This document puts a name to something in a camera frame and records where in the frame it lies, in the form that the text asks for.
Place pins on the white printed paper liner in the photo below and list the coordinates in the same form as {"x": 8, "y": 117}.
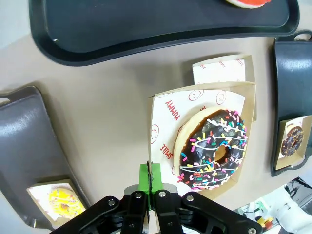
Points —
{"x": 298, "y": 122}
{"x": 39, "y": 192}
{"x": 219, "y": 73}
{"x": 165, "y": 122}

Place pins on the brown cardboard food box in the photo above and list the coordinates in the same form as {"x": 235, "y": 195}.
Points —
{"x": 214, "y": 59}
{"x": 292, "y": 162}
{"x": 248, "y": 109}
{"x": 68, "y": 182}

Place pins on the chocolate sprinkled donut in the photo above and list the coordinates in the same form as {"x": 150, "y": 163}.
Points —
{"x": 202, "y": 136}

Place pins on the yellow sprinkled donut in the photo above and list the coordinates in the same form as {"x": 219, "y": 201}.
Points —
{"x": 63, "y": 202}

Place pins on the yellow red emergency stop button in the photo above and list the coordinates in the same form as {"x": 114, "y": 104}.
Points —
{"x": 264, "y": 221}

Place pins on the black serving tray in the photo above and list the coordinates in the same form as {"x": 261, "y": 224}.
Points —
{"x": 146, "y": 24}

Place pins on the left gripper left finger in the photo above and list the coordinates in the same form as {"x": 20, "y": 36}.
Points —
{"x": 117, "y": 214}

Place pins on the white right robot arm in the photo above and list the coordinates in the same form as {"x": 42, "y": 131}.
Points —
{"x": 292, "y": 214}

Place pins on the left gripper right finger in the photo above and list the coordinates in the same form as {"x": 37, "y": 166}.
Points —
{"x": 195, "y": 214}

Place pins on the purple sprinkled donut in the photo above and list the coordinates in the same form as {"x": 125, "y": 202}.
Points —
{"x": 291, "y": 141}

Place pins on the red glazed donut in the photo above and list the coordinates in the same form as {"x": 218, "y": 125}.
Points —
{"x": 243, "y": 3}

